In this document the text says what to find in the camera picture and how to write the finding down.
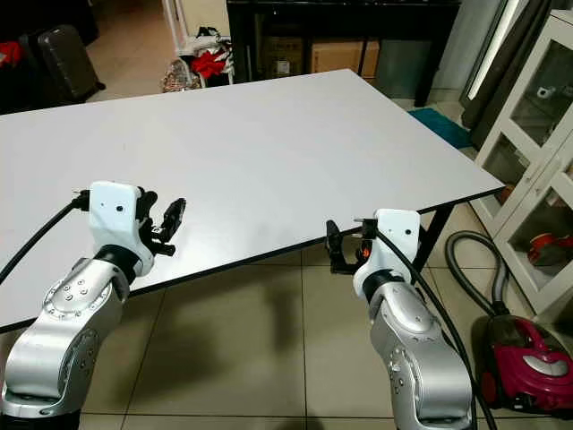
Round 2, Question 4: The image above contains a white glass-door cabinet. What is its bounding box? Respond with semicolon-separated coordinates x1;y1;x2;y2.
469;9;573;316

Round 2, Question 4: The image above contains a red vacuum cleaner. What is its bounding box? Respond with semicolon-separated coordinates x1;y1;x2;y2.
473;307;573;415

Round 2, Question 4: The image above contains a black desk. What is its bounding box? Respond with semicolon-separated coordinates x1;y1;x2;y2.
226;0;463;108

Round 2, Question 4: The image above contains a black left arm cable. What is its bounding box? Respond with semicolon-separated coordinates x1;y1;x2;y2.
0;191;91;283

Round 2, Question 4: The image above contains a dark hard-shell suitcase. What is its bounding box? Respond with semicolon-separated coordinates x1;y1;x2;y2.
34;23;107;105

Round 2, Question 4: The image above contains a grey vacuum hose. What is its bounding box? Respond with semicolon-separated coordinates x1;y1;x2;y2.
445;229;517;316

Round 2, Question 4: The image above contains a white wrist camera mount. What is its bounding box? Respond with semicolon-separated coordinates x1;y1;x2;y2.
351;208;423;302
87;180;156;278

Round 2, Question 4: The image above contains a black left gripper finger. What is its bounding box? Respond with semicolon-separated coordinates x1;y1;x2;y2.
162;196;188;240

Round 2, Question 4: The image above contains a small cardboard box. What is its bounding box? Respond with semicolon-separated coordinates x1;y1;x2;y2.
259;37;306;78

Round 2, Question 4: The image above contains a red item inside cabinet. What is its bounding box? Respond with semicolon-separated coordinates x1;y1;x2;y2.
527;232;573;268

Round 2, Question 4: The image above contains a red and white bag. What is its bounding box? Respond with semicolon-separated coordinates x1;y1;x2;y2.
188;26;235;82

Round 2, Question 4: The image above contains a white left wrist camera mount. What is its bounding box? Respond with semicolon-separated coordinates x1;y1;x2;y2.
87;180;156;278

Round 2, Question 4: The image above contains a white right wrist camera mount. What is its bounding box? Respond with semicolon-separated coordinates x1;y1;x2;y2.
351;208;423;302

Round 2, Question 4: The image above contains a red cloth item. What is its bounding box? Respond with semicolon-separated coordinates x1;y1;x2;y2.
0;40;24;69

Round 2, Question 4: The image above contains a wide cardboard box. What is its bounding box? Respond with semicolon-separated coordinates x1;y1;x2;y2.
311;39;381;78

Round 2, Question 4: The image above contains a patterned beige bag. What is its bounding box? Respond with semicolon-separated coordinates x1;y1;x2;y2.
162;57;203;94

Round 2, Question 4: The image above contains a white rack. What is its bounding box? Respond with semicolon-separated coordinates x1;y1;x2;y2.
160;0;230;56

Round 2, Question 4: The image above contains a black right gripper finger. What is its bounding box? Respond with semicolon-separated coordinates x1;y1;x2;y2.
325;219;347;274

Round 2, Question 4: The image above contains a dark grey curtain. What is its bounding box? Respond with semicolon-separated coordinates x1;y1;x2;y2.
460;0;558;151

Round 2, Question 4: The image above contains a black table leg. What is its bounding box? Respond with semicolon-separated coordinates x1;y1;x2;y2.
417;203;458;274

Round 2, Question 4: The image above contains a teal floor mat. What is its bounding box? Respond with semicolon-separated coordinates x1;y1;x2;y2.
408;106;473;151

